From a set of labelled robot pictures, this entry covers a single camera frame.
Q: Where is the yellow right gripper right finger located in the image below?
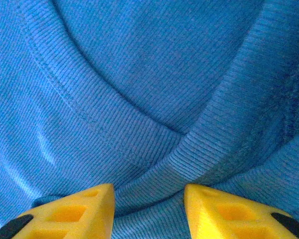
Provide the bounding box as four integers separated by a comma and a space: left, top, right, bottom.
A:
183, 183, 299, 239

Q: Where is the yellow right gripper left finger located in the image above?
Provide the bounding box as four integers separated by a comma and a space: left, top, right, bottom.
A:
0, 183, 115, 239

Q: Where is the blue tank top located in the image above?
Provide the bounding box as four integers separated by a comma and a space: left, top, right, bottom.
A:
0, 0, 299, 239

